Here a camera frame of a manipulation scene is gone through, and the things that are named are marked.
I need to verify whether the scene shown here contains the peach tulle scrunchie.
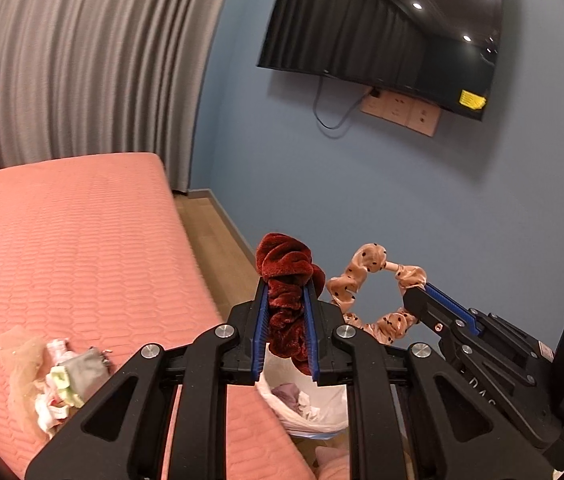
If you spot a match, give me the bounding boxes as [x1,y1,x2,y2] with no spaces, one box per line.
[0,325,73,441]

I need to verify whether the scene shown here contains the beige wall socket panel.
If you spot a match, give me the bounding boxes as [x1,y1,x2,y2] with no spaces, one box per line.
[360,87,442,137]

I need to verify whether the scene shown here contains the white green floral scrunchie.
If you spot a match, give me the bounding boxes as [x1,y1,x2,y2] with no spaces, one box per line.
[36,365,85,431]

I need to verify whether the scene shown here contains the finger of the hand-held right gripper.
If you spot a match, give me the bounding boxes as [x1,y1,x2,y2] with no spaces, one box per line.
[423,283,486,337]
[403,286,469,344]

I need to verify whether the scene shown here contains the grey zip pouch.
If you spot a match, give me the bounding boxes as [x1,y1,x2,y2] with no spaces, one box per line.
[57,346,113,401]

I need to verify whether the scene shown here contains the yellow sticker on television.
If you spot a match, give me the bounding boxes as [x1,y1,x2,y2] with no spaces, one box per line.
[459,89,488,111]

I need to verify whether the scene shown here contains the dark red velvet scrunchie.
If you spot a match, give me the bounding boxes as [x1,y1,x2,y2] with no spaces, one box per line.
[254,232,328,376]

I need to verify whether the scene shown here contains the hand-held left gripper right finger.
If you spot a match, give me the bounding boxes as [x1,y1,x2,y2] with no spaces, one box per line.
[302,280,555,480]

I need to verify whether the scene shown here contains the bed with pink quilted cover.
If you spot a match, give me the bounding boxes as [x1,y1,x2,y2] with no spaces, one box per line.
[0,152,318,480]

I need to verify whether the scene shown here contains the grey pleated curtain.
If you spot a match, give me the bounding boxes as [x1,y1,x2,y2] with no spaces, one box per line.
[0,0,240,193]

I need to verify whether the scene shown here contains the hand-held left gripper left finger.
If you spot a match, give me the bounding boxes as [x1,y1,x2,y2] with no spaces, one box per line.
[24,278,283,480]

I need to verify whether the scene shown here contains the black television power cable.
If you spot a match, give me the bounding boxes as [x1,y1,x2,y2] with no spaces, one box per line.
[312,75,382,131]

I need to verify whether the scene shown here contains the black wall-mounted television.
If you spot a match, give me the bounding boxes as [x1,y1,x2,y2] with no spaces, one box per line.
[256,0,504,122]

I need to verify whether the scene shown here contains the mauve cloth scrunchie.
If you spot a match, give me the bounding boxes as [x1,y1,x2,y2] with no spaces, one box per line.
[272,382,304,406]

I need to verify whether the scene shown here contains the white pink cloth scrunchie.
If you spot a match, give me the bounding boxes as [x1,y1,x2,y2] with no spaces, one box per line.
[44,338,72,368]

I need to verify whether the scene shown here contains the peach polka dot scrunchie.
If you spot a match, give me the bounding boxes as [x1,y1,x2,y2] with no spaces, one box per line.
[326,242,428,346]

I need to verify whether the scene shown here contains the waste bin with white liner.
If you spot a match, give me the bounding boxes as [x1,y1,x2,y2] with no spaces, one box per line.
[256,350,350,438]

